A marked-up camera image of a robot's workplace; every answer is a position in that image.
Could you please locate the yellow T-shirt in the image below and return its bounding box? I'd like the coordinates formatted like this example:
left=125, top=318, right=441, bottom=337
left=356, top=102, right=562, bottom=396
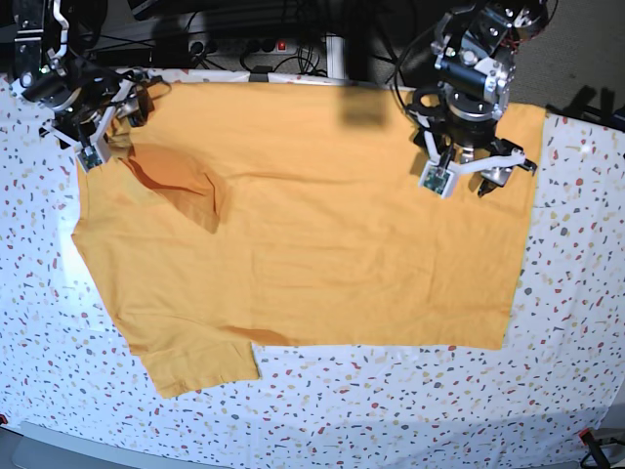
left=72, top=83, right=535, bottom=398

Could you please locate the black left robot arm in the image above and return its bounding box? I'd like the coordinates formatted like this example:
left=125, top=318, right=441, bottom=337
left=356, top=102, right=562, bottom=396
left=405, top=1, right=549, bottom=198

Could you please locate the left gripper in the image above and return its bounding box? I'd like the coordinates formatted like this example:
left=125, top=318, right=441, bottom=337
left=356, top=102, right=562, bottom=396
left=409, top=87, right=538, bottom=197

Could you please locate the white table leg post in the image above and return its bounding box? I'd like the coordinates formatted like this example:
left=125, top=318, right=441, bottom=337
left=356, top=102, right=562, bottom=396
left=325, top=34, right=347, bottom=80

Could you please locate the white power strip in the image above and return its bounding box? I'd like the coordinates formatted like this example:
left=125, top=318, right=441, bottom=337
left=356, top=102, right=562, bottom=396
left=187, top=37, right=299, bottom=56

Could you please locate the red black clamp handle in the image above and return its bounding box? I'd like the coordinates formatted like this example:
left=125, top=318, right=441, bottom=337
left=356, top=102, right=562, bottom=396
left=579, top=429, right=611, bottom=469

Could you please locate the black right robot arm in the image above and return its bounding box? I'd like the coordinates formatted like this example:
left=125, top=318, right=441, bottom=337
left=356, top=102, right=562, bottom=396
left=1, top=1, right=150, bottom=147

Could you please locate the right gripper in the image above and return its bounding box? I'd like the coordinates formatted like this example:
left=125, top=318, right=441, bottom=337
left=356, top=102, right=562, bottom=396
left=9, top=72, right=153, bottom=151

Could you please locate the speckled white tablecloth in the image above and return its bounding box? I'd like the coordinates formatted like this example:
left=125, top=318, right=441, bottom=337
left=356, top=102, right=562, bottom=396
left=1, top=83, right=624, bottom=468

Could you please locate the black table clamp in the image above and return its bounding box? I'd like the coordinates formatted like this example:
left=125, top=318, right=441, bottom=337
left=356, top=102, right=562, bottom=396
left=249, top=65, right=272, bottom=83

